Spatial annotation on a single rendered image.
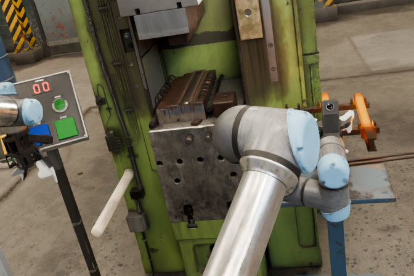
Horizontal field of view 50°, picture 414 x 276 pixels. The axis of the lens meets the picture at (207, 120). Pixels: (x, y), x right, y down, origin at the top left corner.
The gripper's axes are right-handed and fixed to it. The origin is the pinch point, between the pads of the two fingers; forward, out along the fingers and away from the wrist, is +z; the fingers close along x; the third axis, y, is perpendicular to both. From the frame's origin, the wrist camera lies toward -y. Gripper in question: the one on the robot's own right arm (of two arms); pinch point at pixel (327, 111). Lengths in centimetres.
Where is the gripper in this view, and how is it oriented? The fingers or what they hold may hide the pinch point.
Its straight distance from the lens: 143.9
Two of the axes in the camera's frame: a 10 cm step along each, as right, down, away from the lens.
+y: 1.7, 9.1, 3.9
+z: 2.0, -4.2, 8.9
